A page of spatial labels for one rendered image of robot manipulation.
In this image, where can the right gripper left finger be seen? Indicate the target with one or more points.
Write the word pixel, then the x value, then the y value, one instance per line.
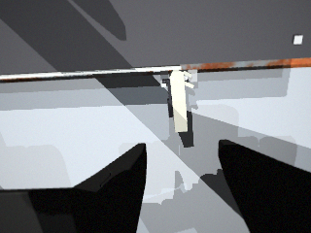
pixel 107 202

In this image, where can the dark grey flat panel with vent slots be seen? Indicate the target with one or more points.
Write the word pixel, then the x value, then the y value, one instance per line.
pixel 39 36

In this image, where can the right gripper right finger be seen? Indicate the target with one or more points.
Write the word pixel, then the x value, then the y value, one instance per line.
pixel 272 196

